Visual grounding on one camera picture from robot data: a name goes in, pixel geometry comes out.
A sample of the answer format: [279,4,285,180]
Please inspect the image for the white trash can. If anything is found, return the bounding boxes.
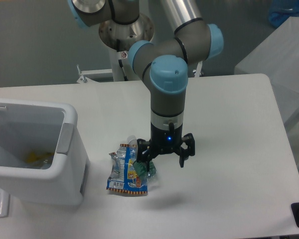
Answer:
[0,98,89,205]

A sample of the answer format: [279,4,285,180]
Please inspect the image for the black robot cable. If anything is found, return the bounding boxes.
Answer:
[116,39,129,82]

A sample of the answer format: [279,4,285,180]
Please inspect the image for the blue snack wrapper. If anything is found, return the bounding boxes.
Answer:
[106,144,148,196]

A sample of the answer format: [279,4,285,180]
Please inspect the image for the blue water jug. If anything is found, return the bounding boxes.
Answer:
[268,0,299,28]

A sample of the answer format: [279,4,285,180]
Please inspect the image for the yellow trash in bin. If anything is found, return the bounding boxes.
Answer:
[25,151,54,164]

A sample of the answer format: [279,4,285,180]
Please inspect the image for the white covered side table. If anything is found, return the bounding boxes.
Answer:
[234,17,299,171]

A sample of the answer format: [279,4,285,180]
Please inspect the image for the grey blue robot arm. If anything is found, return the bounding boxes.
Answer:
[68,0,224,169]

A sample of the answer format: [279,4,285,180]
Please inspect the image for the crushed clear plastic bottle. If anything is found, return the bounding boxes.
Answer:
[127,135,159,190]

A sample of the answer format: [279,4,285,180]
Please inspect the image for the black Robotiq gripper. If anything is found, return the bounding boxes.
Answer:
[136,124,195,172]

